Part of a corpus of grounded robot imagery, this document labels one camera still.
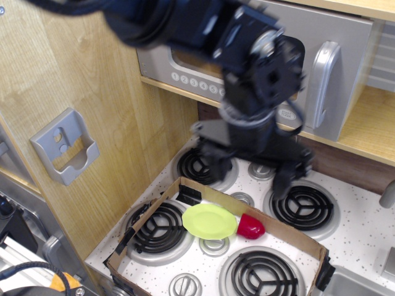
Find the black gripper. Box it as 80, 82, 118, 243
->
191, 120, 314, 199

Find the grey toy microwave door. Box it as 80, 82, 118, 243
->
137, 1, 381, 141

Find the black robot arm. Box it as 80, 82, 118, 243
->
35, 1, 314, 200

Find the grey back stove knob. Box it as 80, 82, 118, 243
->
248, 163, 275, 181

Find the grey stove knob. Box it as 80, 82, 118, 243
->
231, 192, 255, 207
248, 163, 275, 181
168, 273, 202, 296
199, 237, 230, 257

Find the grey middle stove knob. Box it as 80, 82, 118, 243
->
231, 192, 255, 207

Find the red plastic cup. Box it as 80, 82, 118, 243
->
236, 214, 266, 240

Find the back left stove burner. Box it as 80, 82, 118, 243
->
172, 146, 239, 192

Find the stove burner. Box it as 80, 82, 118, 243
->
127, 200, 194, 266
172, 146, 239, 192
218, 246, 307, 295
262, 180, 341, 241

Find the back right stove burner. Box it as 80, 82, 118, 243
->
262, 180, 341, 241

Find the green plastic plate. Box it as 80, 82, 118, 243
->
182, 203, 238, 240

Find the grey centre stove knob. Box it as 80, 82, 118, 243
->
199, 237, 230, 257

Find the front right stove burner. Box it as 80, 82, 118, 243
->
218, 246, 307, 295

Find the front left stove burner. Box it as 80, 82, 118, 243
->
127, 200, 194, 266

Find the grey front stove knob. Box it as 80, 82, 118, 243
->
168, 273, 202, 296

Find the grey faucet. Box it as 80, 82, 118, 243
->
379, 181, 395, 208

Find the steel sink basin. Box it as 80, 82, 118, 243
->
320, 266, 394, 296

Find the orange object bottom left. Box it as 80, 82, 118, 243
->
49, 272, 80, 292

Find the brown cardboard frame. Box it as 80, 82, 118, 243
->
104, 177, 334, 295

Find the grey wall phone holder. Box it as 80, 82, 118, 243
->
30, 108, 100, 186

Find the grey oven door handle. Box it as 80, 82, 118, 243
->
42, 236, 64, 269

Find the black braided cable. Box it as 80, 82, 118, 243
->
0, 261, 70, 296

